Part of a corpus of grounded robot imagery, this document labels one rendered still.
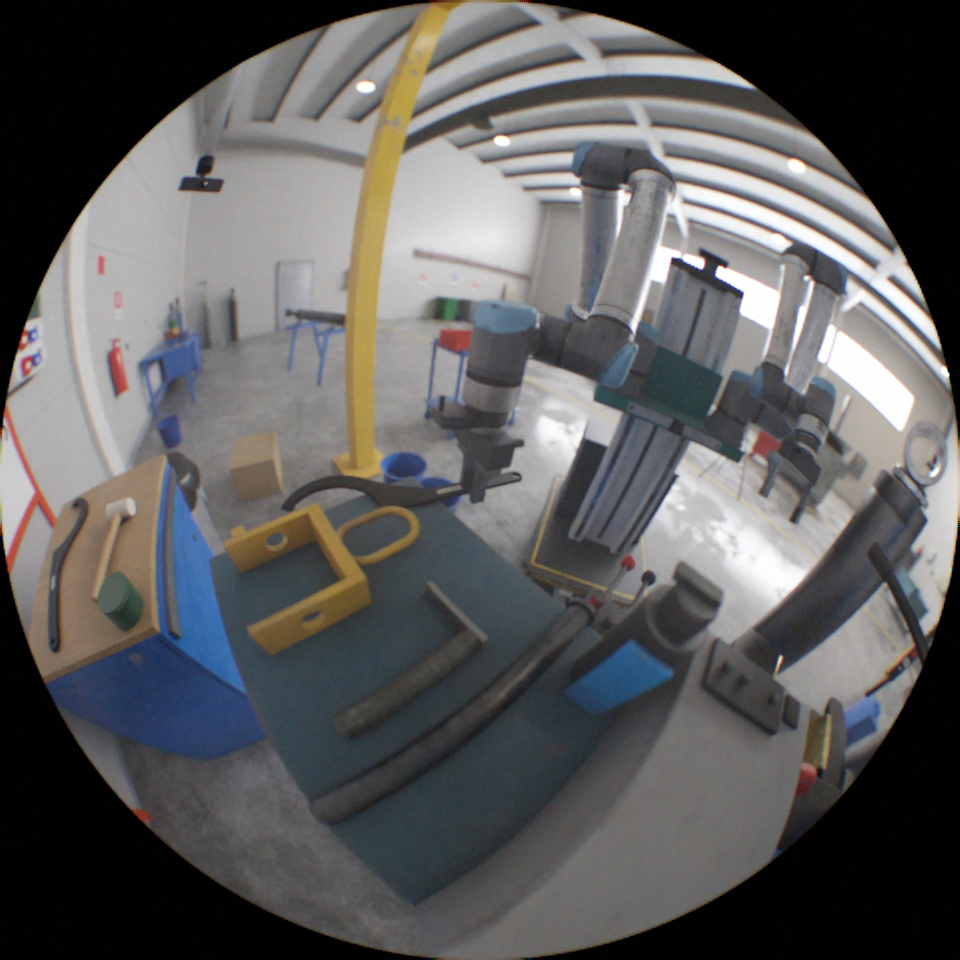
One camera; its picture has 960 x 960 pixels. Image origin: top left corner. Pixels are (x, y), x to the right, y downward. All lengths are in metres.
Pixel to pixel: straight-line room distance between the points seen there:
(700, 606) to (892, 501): 0.76
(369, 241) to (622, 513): 2.12
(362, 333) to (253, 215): 8.63
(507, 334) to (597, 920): 0.60
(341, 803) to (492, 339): 0.55
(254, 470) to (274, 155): 9.82
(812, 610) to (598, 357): 0.87
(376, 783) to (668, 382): 1.33
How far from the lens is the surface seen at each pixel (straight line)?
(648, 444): 1.44
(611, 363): 0.50
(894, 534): 0.95
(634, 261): 0.60
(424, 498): 0.53
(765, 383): 0.96
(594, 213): 0.91
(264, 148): 11.06
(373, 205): 2.07
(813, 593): 1.00
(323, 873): 1.61
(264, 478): 2.32
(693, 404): 1.33
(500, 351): 0.43
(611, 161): 0.87
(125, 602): 0.73
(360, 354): 2.07
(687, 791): 0.31
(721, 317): 1.37
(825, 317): 1.27
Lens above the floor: 1.42
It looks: 36 degrees down
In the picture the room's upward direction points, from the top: 12 degrees clockwise
